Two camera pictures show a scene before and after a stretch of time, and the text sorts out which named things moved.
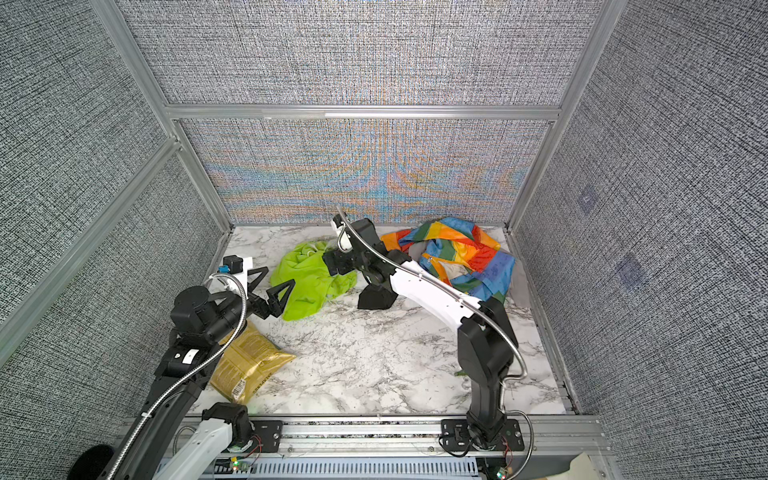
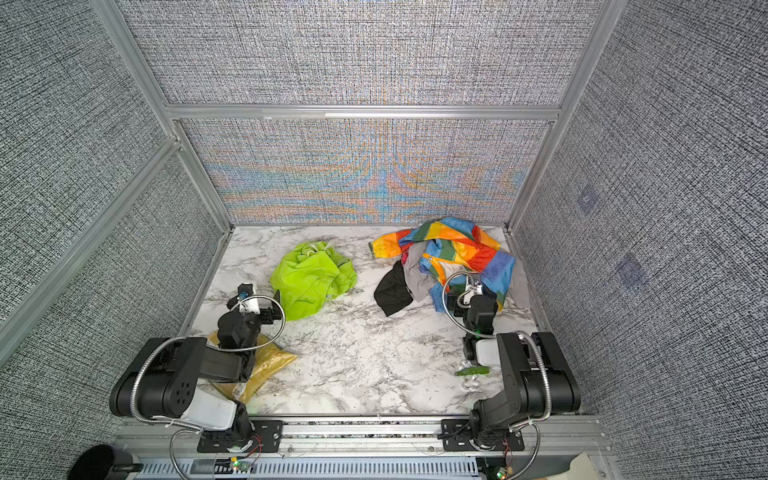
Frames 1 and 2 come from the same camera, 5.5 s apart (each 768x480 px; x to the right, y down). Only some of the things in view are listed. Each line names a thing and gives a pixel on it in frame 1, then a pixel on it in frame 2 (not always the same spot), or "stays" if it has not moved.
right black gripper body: [347, 263] to [460, 311]
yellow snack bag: [245, 362] stays
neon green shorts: [314, 283] stays
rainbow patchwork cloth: [460, 254] stays
